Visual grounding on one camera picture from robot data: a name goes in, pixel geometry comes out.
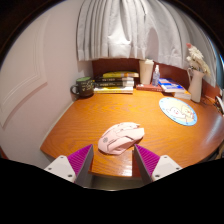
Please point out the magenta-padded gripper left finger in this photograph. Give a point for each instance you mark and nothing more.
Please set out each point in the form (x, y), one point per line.
(61, 166)

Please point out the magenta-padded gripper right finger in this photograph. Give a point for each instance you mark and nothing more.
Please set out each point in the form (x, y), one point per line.
(165, 166)

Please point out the pink computer mouse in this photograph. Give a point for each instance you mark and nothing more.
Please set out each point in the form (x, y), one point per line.
(120, 137)

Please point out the round cartoon-print mouse pad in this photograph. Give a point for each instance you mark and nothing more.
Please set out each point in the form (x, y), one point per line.
(176, 111)

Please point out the orange-covered book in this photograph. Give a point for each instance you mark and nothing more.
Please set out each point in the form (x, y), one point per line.
(185, 95)

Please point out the red-brown book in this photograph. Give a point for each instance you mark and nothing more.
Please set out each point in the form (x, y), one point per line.
(146, 87)

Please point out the blue-covered book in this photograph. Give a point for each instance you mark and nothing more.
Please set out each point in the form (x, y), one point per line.
(170, 85)

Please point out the dark green mug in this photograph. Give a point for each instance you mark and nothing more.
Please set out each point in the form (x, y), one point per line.
(85, 87)

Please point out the white electronic device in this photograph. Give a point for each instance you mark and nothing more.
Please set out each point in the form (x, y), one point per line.
(220, 103)

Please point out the white pitcher vase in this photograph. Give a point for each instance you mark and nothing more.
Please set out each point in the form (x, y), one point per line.
(196, 86)

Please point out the clear spray bottle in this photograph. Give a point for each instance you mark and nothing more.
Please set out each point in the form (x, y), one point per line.
(156, 78)

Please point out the white and yellow book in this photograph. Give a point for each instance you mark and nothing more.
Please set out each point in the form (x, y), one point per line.
(113, 90)

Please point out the cream lidded tumbler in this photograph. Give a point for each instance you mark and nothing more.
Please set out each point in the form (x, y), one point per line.
(146, 71)

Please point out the yellow-covered book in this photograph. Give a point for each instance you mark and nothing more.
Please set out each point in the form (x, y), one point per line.
(120, 74)

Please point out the white daisy bouquet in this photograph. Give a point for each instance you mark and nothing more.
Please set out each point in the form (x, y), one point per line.
(196, 58)

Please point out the white curtain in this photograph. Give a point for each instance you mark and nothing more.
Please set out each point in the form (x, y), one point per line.
(116, 30)

